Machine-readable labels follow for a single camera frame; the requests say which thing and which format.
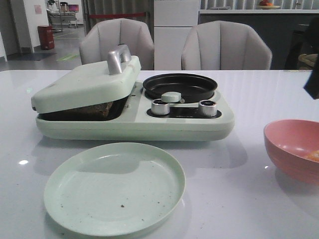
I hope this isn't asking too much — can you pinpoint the pink plastic bowl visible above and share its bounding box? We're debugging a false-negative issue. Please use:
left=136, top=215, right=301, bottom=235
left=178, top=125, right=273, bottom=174
left=264, top=119, right=319, bottom=184

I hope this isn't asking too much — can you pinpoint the grey upholstered chair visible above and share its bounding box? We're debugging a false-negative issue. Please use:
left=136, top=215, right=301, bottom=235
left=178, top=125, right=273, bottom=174
left=181, top=20, right=272, bottom=70
left=79, top=18, right=155, bottom=70

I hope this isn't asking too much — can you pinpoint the left grey upholstered chair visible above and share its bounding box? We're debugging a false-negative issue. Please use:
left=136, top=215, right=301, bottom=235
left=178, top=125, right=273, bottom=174
left=79, top=18, right=155, bottom=70

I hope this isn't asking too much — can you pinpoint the dark appliance at right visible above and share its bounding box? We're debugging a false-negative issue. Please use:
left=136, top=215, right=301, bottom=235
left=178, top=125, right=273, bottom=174
left=284, top=24, right=319, bottom=70

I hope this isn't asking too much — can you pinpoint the mint green sandwich maker lid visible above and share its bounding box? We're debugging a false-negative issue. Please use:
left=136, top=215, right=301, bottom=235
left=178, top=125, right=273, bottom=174
left=31, top=55, right=141, bottom=114

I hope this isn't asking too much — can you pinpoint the mint green breakfast maker base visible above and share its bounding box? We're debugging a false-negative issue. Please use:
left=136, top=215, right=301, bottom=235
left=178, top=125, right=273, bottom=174
left=35, top=82, right=235, bottom=141

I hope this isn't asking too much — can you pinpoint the left silver control knob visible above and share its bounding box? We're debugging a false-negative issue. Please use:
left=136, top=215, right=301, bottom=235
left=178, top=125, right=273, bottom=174
left=151, top=99, right=170, bottom=116

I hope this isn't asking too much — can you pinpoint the silver control knob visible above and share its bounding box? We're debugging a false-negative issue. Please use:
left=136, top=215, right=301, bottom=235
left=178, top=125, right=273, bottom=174
left=198, top=100, right=217, bottom=117
left=151, top=99, right=170, bottom=116

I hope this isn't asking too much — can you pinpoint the white bread slice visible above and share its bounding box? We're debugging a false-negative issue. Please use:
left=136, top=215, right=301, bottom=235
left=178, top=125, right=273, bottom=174
left=65, top=102, right=113, bottom=119

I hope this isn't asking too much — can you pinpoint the red barrier tape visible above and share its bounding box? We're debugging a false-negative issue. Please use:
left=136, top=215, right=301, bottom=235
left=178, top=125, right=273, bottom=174
left=88, top=12, right=148, bottom=19

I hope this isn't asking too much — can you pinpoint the fruit plate on counter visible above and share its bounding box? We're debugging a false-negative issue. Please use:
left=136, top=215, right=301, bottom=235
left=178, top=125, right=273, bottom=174
left=256, top=0, right=281, bottom=10

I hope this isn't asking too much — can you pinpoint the right silver control knob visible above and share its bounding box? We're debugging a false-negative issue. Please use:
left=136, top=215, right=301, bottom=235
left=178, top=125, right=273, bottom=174
left=198, top=100, right=217, bottom=117

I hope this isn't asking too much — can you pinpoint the red trash bin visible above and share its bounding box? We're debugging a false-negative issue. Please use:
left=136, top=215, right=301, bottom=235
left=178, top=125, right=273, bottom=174
left=37, top=25, right=54, bottom=50

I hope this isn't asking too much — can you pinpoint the mint green round plate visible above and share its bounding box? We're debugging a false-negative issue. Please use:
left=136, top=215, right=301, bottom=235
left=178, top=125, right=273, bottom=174
left=44, top=142, right=185, bottom=237

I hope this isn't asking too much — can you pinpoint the beige cushion at right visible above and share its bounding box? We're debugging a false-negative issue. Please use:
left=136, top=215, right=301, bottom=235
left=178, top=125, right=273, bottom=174
left=297, top=54, right=318, bottom=70

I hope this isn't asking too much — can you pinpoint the black round frying pan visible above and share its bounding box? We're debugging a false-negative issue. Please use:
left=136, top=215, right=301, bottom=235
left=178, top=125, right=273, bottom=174
left=143, top=73, right=218, bottom=103

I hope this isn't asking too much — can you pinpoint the white cabinet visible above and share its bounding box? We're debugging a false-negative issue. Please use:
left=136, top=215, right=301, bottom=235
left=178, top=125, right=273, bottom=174
left=154, top=0, right=200, bottom=70

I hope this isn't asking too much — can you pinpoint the right grey upholstered chair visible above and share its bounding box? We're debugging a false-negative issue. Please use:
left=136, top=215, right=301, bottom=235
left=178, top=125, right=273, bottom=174
left=181, top=20, right=272, bottom=70

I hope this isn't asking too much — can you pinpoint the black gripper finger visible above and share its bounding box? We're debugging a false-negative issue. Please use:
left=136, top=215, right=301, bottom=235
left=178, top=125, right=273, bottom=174
left=303, top=71, right=319, bottom=100

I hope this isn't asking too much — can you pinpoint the orange shrimp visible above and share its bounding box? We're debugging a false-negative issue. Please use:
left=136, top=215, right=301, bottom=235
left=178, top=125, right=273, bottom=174
left=304, top=150, right=319, bottom=162

